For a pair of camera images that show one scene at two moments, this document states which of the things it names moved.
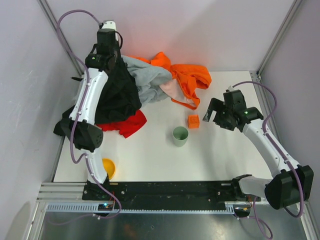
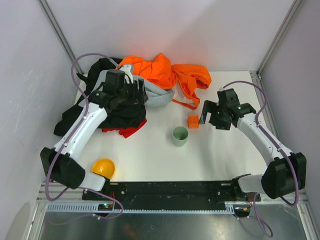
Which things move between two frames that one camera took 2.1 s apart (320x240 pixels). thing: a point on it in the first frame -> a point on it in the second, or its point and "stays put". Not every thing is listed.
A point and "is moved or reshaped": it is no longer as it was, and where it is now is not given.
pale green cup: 180,134 stays put
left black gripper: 116,61 -> 136,91
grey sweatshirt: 149,77 is moved or reshaped
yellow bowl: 109,167 stays put
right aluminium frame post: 295,5 stays put
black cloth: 120,97 is moved or reshaped
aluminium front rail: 63,192 stays put
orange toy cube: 193,121 stays put
